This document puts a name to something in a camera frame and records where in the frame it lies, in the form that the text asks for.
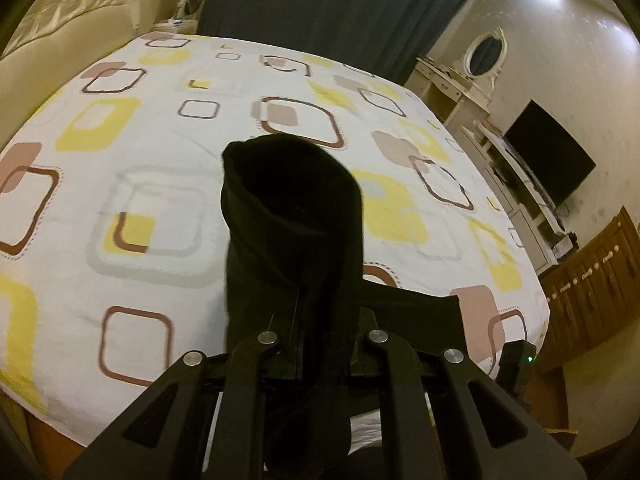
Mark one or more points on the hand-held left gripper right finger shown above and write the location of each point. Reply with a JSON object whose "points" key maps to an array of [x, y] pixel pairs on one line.
{"points": [[387, 360]]}

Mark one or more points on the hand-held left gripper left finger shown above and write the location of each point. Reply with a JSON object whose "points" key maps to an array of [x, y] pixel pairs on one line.
{"points": [[260, 356]]}

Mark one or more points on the black pants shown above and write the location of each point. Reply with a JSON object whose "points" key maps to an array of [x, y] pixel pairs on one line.
{"points": [[295, 220]]}

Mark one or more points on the brown wooden footboard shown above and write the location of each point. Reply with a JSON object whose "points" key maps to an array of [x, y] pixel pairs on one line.
{"points": [[590, 290]]}

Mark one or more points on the white television cabinet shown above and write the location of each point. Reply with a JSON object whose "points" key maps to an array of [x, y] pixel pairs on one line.
{"points": [[525, 220]]}

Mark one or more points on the black flat television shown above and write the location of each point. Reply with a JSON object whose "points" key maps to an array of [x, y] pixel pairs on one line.
{"points": [[550, 155]]}

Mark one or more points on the bed with patterned sheet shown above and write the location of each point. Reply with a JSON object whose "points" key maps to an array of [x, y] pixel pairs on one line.
{"points": [[150, 135]]}

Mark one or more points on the white dressing table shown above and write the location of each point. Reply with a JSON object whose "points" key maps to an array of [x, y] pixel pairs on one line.
{"points": [[450, 90]]}

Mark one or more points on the oval white-framed mirror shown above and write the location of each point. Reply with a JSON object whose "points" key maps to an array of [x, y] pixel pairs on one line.
{"points": [[484, 54]]}

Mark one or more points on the white nightstand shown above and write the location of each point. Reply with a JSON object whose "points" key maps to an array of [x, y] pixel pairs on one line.
{"points": [[175, 24]]}

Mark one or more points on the dark teal curtain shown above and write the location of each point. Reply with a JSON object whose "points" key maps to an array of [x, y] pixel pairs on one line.
{"points": [[325, 0]]}

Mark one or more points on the small white desk fan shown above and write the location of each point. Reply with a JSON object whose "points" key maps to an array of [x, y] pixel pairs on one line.
{"points": [[192, 0]]}

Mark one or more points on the cream tufted headboard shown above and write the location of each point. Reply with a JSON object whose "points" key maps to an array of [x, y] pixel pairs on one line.
{"points": [[75, 15]]}

